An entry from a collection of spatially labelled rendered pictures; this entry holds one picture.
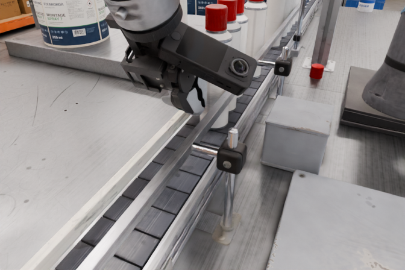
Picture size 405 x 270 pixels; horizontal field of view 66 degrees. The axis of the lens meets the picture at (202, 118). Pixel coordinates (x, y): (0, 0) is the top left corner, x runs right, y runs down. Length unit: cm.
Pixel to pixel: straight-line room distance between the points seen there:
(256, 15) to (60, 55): 59
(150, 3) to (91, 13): 70
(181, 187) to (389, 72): 48
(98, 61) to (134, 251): 63
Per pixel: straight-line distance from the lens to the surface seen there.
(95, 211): 39
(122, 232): 29
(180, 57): 36
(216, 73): 36
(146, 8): 32
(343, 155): 62
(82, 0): 99
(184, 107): 42
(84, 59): 95
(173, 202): 42
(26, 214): 54
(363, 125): 71
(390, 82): 71
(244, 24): 59
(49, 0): 100
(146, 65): 40
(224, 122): 55
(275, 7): 92
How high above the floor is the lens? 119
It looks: 32 degrees down
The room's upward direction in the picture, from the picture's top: straight up
